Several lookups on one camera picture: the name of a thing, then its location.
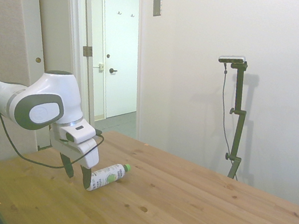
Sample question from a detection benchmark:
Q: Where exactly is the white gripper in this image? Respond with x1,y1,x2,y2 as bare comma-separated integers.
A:
40,124,104,192

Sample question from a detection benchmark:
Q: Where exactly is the water bottle with green cap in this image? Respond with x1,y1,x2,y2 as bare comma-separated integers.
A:
85,158,133,199

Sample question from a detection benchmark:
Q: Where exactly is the brass door hinge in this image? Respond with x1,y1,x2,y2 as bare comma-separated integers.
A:
81,45,95,58

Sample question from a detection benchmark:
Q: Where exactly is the white door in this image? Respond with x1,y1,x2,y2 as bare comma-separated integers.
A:
78,0,156,125

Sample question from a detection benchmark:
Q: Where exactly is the beige open door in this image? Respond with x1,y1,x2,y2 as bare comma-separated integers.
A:
1,0,99,159

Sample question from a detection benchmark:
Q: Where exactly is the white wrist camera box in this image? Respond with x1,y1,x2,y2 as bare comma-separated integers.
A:
56,115,99,148

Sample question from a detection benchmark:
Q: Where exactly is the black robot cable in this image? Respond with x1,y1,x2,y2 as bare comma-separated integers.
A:
0,71,114,177

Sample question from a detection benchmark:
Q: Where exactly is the black camera stand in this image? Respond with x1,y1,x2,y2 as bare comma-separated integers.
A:
210,60,259,181

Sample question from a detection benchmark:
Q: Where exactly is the silver black exterior camera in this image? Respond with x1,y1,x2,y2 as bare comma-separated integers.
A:
217,51,248,69

